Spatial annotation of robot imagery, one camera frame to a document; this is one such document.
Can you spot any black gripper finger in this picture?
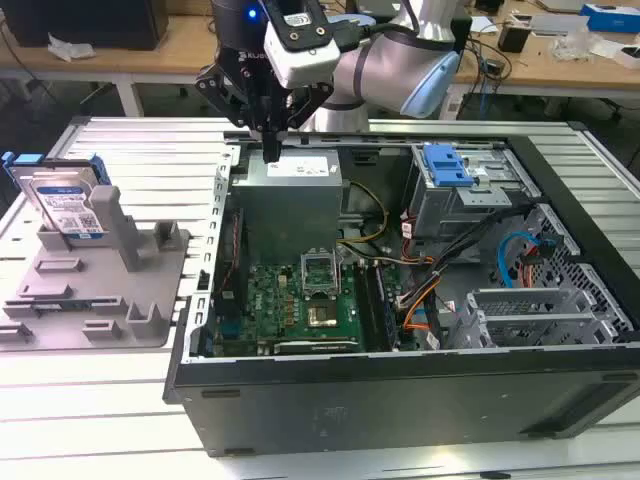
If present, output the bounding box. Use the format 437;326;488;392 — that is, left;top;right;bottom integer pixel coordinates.
272;83;335;163
194;62;274;163

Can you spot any hard disk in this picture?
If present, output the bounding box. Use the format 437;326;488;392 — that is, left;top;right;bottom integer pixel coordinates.
1;152;109;241

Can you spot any metal disk bay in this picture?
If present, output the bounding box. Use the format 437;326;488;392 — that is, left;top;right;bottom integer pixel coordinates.
444;287;629;351

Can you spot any grey power supply unit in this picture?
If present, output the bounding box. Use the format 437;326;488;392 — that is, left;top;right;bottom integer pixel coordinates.
230;148;346;251

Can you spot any large black box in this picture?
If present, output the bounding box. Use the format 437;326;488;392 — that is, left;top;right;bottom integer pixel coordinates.
9;0;170;52

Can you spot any blue plastic drive latch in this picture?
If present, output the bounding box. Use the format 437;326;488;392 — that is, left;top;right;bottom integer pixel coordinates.
422;143;474;189

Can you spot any metal socket cover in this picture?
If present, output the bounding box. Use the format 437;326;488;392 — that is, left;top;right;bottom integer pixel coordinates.
298;248;344;301

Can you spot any crumpled clear plastic bag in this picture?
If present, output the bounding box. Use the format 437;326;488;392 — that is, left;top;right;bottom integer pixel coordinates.
47;32;96;64

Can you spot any black tall box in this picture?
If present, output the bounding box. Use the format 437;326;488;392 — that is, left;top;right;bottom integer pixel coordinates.
449;17;474;56

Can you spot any grey metal drive cage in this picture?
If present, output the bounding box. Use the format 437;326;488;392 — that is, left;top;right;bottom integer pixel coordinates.
407;144;544;241

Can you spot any green motherboard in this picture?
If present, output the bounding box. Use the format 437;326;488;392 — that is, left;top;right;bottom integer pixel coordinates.
214;259;419;357

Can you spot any black RAM stick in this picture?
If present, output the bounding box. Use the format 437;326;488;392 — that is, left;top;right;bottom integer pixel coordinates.
354;262;385;351

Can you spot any CPU socket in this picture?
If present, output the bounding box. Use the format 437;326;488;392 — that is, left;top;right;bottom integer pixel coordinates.
305;298;342;330

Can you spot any small black box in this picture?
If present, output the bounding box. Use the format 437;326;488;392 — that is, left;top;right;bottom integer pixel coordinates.
497;23;532;54

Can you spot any black graphics card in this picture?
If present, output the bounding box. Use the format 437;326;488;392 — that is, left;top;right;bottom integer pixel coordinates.
272;338;361;357

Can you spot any grey plastic parts rack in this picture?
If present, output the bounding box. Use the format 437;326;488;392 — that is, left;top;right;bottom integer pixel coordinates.
0;185;194;351

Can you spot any flat silver box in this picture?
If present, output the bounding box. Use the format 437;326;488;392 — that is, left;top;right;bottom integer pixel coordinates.
529;13;591;37

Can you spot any clear plastic bags pile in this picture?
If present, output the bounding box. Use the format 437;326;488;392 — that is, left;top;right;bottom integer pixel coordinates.
549;27;621;62

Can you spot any black open PC case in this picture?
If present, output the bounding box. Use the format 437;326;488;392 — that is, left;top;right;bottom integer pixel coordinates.
163;118;640;459

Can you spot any blue cardboard box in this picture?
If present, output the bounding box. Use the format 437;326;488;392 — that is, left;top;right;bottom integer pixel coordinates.
579;3;640;34

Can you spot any white open box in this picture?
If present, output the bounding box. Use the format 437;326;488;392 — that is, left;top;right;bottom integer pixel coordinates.
612;42;640;69

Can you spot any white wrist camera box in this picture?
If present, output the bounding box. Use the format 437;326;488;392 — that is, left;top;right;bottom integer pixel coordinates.
263;10;342;90

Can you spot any wooden desk white frame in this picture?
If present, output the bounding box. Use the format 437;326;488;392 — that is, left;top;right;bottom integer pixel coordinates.
0;0;640;119

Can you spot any thick black cable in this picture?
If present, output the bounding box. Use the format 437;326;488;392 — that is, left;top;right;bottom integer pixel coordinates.
338;14;417;52

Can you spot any yellow black wire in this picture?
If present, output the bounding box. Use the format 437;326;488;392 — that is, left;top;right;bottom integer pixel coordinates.
337;182;391;246

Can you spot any blue network cable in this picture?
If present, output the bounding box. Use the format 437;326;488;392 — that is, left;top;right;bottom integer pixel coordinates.
477;47;491;121

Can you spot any black wire bundle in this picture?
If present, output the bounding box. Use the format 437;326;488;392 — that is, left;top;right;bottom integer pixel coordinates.
399;207;531;306

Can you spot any orange wire bundle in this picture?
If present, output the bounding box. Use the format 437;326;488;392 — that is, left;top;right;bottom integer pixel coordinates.
402;284;441;334

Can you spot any blue data wire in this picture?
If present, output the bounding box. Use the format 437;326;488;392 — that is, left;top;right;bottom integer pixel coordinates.
497;230;544;290

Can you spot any orange red power wire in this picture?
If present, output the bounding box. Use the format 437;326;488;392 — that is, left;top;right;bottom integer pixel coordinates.
518;252;547;290

